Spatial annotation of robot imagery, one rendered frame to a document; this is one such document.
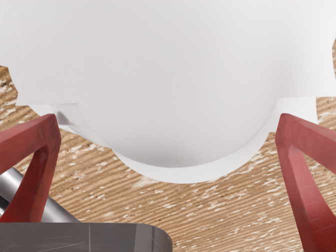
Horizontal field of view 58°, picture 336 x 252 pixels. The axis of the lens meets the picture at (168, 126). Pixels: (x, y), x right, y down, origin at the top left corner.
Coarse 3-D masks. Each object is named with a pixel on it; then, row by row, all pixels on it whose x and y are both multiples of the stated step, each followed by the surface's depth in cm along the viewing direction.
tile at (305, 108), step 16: (64, 112) 13; (80, 112) 13; (272, 112) 14; (288, 112) 14; (304, 112) 14; (272, 128) 14; (256, 144) 15; (128, 160) 15; (224, 160) 15; (240, 160) 15; (160, 176) 16; (176, 176) 16; (192, 176) 16; (208, 176) 16
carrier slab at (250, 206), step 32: (0, 96) 18; (0, 128) 19; (64, 160) 21; (96, 160) 21; (256, 160) 21; (64, 192) 23; (96, 192) 23; (128, 192) 23; (160, 192) 23; (192, 192) 23; (224, 192) 23; (256, 192) 23; (320, 192) 24; (160, 224) 26; (192, 224) 26; (224, 224) 26; (256, 224) 26; (288, 224) 26
